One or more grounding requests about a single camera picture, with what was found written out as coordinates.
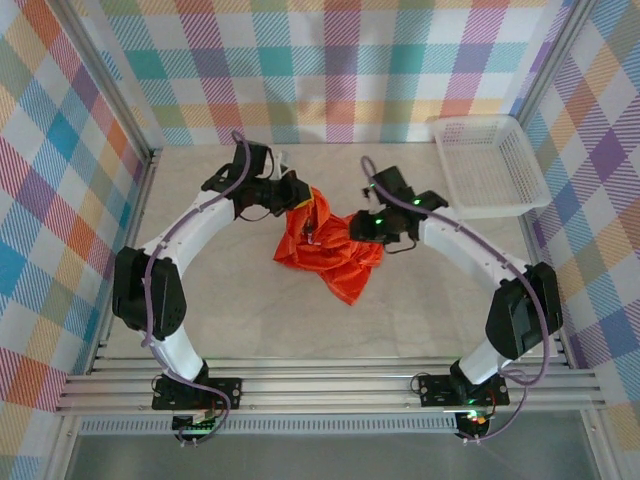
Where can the orange printed t-shirt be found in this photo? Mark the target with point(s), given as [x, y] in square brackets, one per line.
[330, 255]

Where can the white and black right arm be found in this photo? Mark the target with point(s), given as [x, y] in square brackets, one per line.
[465, 245]

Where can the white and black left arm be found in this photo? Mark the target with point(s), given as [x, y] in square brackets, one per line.
[200, 225]

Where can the white plastic mesh basket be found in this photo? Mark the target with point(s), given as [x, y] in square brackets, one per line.
[490, 170]

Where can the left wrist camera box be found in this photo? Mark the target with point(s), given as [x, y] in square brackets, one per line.
[252, 160]

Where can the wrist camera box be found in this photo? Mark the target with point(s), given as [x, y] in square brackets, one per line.
[387, 180]
[252, 160]

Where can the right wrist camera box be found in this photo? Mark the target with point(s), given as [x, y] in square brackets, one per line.
[387, 180]

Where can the aluminium side rail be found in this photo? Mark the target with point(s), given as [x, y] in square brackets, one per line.
[147, 175]
[562, 352]

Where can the aluminium frame rail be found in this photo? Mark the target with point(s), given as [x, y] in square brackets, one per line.
[325, 387]

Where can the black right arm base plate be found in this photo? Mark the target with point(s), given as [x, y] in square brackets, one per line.
[435, 390]

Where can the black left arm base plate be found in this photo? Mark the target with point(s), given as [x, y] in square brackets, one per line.
[230, 387]

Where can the aluminium frame post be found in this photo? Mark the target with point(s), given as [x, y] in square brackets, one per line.
[552, 60]
[107, 75]

